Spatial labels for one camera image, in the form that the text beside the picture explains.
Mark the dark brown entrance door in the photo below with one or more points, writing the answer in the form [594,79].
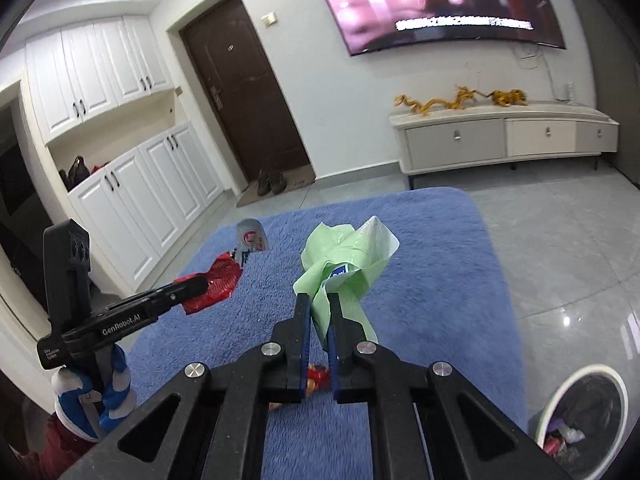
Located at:
[240,85]

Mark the beige wall switch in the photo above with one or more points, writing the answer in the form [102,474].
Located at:
[269,19]

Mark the golden dragon ornament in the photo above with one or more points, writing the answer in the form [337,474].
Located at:
[463,95]

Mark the red white small packet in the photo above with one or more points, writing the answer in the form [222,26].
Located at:
[251,236]

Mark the blue fluffy blanket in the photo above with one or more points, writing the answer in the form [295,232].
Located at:
[442,297]

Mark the brown door mat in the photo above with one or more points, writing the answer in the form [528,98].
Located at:
[296,178]

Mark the green plastic wrapper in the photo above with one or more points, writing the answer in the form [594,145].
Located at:
[347,261]

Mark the white rimmed trash bin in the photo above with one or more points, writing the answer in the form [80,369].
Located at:
[583,423]

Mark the white tv cabinet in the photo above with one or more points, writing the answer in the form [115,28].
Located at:
[484,135]

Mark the blue white gloved left hand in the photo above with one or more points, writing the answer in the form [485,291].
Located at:
[91,413]

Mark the white cabinets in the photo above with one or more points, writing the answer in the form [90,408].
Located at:
[137,206]
[79,72]

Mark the golden tiger ornament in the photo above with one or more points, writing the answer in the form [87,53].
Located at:
[508,98]

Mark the white lower cabinets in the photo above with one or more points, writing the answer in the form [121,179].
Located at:
[137,206]

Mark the white router on cabinet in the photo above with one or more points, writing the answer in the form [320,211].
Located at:
[565,93]

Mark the red snack wrapper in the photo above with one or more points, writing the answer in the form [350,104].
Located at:
[222,278]

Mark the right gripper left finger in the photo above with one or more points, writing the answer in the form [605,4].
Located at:
[209,423]

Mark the pair of dark shoes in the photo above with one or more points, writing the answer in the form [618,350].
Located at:
[271,182]

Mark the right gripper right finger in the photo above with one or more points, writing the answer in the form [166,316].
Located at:
[427,422]

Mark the white upper cabinets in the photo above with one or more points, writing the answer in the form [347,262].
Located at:
[79,72]

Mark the wall mounted television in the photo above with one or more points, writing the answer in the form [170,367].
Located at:
[376,25]

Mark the dark bag on shelf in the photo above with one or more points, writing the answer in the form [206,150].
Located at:
[78,172]

